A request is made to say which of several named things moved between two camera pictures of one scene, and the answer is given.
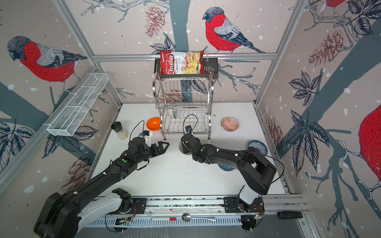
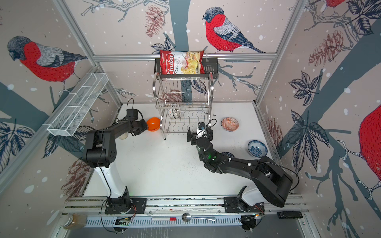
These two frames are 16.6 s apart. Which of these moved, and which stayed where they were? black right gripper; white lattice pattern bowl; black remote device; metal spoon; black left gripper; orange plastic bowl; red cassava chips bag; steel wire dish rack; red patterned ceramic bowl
Moved: black left gripper; white lattice pattern bowl; black right gripper
Stayed: red cassava chips bag; orange plastic bowl; steel wire dish rack; red patterned ceramic bowl; metal spoon; black remote device
